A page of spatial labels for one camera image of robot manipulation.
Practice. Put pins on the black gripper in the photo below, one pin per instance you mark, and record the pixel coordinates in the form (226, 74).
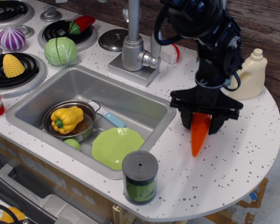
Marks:
(209, 101)

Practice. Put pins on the orange toy carrot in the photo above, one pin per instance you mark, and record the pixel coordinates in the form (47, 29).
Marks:
(199, 130)

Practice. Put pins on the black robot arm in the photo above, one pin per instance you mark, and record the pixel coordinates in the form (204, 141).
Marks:
(219, 43)

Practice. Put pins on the green plastic plate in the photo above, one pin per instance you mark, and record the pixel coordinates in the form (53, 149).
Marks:
(113, 145)

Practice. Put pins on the steel sink basin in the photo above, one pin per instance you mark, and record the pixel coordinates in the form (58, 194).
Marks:
(147, 114)

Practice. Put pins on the cream detergent bottle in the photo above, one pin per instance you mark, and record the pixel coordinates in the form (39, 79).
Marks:
(252, 77)

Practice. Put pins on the red white cheese wedge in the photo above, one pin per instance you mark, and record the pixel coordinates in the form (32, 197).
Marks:
(170, 53)

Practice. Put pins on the grey green toy can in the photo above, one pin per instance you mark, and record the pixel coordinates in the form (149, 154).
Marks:
(140, 170)

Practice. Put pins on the silver toy faucet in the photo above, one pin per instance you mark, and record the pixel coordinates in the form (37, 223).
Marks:
(135, 63)

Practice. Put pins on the steel pot lid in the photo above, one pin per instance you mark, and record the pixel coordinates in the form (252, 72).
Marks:
(112, 40)

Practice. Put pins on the small steel pot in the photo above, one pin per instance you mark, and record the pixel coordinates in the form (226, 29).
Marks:
(82, 131)

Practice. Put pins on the green toy lime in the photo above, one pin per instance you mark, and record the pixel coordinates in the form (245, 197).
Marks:
(73, 143)

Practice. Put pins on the yellow toy bell pepper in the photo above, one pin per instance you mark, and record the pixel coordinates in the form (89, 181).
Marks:
(65, 120)

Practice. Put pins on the black stove burner back right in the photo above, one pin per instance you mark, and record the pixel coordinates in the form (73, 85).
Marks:
(60, 28)

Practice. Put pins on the black stove burner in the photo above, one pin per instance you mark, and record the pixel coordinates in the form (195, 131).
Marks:
(34, 73)
(60, 28)
(14, 13)

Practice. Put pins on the red toy chili pepper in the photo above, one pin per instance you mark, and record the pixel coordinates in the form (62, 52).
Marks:
(80, 24)

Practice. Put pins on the green toy cabbage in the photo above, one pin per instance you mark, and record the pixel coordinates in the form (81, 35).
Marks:
(60, 51)

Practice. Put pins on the black stove burner front left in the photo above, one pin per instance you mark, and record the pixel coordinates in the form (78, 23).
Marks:
(34, 73)

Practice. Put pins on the silver stove knob top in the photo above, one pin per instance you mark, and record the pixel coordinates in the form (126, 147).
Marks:
(51, 15)

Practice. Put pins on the silver stove knob middle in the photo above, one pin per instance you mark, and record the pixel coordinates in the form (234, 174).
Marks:
(26, 30)

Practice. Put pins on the yellow toy corn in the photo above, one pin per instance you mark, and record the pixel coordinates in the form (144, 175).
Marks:
(12, 66)

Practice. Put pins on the purple toy onion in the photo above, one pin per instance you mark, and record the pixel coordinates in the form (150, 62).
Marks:
(12, 39)

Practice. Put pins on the black stove burner back left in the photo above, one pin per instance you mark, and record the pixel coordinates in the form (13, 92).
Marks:
(14, 13)

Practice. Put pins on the oven door handle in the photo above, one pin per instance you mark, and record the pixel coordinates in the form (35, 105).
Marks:
(41, 209)

